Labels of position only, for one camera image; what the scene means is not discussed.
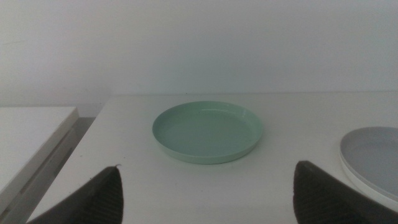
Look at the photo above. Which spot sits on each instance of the mint green shallow bowl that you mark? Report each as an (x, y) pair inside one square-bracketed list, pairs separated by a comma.
[(206, 132)]

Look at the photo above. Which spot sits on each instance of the white shallow bowl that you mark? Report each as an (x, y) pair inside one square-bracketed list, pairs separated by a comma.
[(367, 191)]

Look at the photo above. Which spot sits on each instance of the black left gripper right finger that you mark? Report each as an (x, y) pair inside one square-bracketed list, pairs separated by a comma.
[(329, 199)]

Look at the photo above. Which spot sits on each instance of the white side table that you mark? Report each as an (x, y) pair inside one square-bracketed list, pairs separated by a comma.
[(28, 133)]

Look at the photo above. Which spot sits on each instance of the grey shallow bowl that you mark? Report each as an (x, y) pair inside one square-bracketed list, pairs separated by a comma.
[(373, 155)]

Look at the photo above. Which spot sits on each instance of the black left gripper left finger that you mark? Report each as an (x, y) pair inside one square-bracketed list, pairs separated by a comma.
[(96, 202)]

